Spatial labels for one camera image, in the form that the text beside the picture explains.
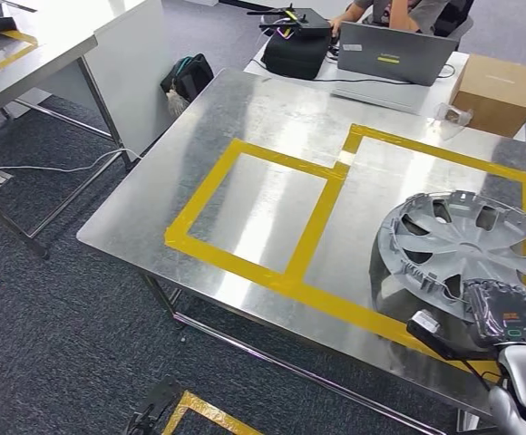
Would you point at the black bag with teal trim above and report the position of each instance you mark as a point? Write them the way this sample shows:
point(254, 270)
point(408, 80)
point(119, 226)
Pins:
point(195, 75)

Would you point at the grey laptop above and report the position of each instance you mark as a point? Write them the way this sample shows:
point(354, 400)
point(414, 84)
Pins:
point(394, 54)

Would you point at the person's right hand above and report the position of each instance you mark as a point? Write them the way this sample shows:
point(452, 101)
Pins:
point(337, 25)

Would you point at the steel table with tape mark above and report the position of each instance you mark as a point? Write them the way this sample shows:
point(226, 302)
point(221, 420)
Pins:
point(54, 36)

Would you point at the white panel board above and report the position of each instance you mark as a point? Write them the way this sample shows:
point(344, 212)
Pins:
point(127, 72)

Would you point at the person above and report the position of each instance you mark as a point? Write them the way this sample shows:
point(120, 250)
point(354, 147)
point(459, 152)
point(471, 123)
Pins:
point(431, 15)

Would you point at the person's left forearm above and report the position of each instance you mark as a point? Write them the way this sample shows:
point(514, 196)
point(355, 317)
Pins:
point(399, 15)

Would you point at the white office desk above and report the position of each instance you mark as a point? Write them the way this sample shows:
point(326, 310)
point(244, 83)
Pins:
point(437, 99)

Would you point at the clear plastic wrapper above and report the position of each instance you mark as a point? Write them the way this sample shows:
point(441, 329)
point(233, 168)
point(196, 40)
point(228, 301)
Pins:
point(453, 117)

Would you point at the black robot left foot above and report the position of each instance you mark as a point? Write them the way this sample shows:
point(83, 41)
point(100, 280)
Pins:
point(159, 399)

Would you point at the person's right forearm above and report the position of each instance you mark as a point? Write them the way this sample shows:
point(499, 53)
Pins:
point(356, 11)

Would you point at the black soft carry case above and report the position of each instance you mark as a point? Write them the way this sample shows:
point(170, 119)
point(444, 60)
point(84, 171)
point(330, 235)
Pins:
point(295, 57)

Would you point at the yellow floor tape square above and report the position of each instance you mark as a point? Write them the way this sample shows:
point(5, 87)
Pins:
point(199, 405)

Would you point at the steel workbench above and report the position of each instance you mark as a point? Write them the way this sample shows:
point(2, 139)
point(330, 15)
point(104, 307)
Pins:
point(267, 114)

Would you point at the silver wheel hubcap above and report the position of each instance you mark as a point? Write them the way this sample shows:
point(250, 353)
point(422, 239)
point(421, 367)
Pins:
point(462, 246)

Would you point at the brown cardboard box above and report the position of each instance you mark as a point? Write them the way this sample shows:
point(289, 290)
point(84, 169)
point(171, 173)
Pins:
point(494, 90)

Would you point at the yellow tape on steel table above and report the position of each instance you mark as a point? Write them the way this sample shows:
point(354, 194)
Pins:
point(5, 60)

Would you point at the black office chair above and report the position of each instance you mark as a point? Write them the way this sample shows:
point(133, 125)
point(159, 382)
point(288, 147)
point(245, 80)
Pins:
point(458, 15)

